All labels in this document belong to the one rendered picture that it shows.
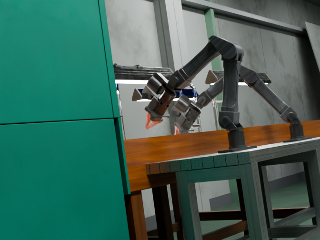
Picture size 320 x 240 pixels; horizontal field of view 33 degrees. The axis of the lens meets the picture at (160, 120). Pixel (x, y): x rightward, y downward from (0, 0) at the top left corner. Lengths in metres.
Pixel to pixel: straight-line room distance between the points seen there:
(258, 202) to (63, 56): 0.76
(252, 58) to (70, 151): 6.02
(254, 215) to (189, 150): 0.53
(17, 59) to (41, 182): 0.36
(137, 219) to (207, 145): 0.52
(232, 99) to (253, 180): 0.44
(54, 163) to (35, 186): 0.10
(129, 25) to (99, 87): 3.60
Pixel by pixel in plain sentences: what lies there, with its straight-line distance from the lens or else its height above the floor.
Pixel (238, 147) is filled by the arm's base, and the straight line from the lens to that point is 2.05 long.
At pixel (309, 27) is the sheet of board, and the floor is 2.40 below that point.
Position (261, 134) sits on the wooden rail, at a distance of 2.66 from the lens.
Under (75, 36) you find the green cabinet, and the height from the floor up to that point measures 1.11.
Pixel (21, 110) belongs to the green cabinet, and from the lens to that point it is 1.57.
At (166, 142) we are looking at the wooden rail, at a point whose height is 0.74.
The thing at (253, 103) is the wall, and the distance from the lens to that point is 7.31.
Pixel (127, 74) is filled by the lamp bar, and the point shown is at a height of 1.07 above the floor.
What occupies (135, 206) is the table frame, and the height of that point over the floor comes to 0.53.
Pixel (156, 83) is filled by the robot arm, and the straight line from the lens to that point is 2.19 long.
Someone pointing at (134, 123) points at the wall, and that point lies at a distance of 5.11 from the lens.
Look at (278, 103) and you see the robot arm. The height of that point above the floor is 0.86.
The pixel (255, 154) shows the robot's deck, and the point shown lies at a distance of 1.76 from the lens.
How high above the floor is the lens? 0.70
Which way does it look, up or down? 3 degrees up
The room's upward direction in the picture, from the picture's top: 8 degrees counter-clockwise
